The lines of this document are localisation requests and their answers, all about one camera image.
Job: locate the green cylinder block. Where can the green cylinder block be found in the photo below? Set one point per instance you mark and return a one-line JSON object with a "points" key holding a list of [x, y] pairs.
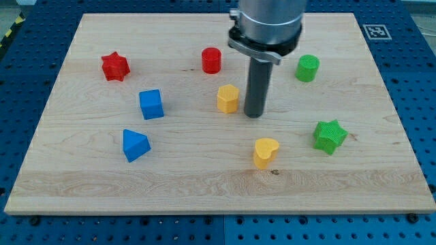
{"points": [[307, 68]]}

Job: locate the blue cube block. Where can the blue cube block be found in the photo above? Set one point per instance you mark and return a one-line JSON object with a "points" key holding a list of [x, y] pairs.
{"points": [[151, 104]]}

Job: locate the red star block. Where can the red star block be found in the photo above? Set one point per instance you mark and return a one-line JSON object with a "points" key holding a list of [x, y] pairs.
{"points": [[115, 67]]}

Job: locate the yellow heart block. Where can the yellow heart block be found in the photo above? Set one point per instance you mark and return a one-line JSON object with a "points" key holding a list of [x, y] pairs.
{"points": [[265, 151]]}

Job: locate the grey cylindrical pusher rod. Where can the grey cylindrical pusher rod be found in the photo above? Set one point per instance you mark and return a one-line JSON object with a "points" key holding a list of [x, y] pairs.
{"points": [[257, 87]]}

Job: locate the blue triangle block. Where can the blue triangle block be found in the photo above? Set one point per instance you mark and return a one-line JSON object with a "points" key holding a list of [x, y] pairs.
{"points": [[135, 144]]}

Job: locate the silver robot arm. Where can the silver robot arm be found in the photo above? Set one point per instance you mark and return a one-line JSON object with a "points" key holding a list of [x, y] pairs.
{"points": [[271, 5]]}

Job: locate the white fiducial marker tag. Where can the white fiducial marker tag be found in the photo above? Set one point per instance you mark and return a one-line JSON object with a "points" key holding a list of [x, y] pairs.
{"points": [[376, 32]]}

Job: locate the red cylinder block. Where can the red cylinder block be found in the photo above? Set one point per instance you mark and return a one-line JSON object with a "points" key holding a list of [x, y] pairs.
{"points": [[211, 60]]}

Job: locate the green star block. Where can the green star block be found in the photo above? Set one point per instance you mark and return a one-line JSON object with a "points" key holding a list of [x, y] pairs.
{"points": [[329, 136]]}

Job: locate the wooden board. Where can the wooden board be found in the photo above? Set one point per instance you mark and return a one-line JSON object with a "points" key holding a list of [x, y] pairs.
{"points": [[201, 160]]}

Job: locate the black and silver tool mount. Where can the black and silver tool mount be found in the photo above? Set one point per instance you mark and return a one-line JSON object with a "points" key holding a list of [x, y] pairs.
{"points": [[267, 35]]}

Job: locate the yellow hexagon block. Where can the yellow hexagon block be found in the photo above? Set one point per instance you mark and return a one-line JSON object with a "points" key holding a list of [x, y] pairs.
{"points": [[228, 98]]}

